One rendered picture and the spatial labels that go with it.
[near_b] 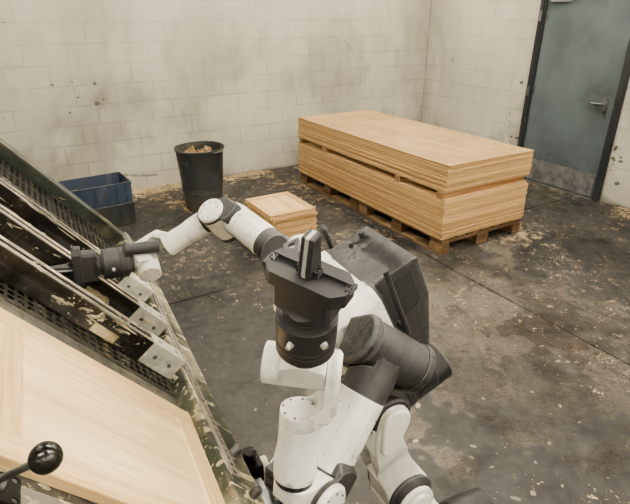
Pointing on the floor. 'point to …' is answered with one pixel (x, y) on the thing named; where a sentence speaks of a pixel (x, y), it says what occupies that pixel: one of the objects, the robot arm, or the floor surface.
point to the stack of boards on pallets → (416, 175)
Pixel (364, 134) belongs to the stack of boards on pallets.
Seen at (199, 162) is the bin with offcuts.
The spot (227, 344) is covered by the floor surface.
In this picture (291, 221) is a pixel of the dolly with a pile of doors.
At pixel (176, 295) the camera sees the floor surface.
